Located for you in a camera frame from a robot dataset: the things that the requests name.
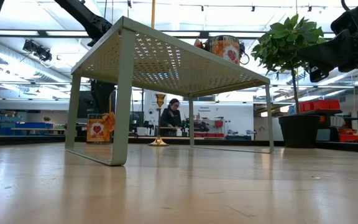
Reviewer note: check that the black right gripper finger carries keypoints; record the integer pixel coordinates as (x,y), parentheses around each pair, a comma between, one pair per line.
(331,60)
(331,45)

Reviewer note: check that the orange heart candle tin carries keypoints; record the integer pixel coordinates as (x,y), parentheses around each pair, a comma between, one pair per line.
(225,49)

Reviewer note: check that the black computer monitor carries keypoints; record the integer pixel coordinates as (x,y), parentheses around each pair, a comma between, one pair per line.
(84,107)

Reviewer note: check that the blue storage bins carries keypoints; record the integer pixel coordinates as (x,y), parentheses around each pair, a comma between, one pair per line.
(33,125)

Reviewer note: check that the orange storage bin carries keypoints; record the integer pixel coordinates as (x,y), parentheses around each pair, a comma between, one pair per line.
(351,137)

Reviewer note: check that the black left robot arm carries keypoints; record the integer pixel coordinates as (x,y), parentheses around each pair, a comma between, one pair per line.
(85,18)

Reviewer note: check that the black overhead camera device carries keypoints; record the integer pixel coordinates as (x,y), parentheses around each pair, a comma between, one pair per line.
(245,56)

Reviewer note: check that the person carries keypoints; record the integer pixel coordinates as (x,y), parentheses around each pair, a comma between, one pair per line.
(170,119)

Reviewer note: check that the medium brass candlestick holder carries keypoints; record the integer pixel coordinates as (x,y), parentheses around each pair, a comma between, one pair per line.
(159,100)

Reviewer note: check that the potted green plant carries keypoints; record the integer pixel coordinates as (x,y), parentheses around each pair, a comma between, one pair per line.
(291,40)

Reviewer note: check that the green perforated metal shelf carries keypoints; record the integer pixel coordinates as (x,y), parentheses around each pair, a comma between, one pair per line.
(126,93)

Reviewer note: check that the tall brass candlestick holder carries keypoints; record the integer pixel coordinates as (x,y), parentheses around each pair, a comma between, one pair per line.
(153,14)

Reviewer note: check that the orange heart gift bag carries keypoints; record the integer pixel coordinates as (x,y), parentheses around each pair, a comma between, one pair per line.
(95,132)

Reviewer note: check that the large red storage bin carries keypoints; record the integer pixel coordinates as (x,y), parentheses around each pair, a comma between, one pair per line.
(326,105)

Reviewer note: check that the black aluminium table frame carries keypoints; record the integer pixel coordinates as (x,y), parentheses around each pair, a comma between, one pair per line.
(235,142)

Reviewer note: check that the red bin rack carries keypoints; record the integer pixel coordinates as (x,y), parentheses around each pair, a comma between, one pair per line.
(218,124)

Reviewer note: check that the black ceiling device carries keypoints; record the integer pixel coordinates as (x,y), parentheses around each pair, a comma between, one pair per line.
(37,49)

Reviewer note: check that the small red storage bin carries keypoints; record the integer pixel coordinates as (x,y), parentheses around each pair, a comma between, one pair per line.
(307,107)

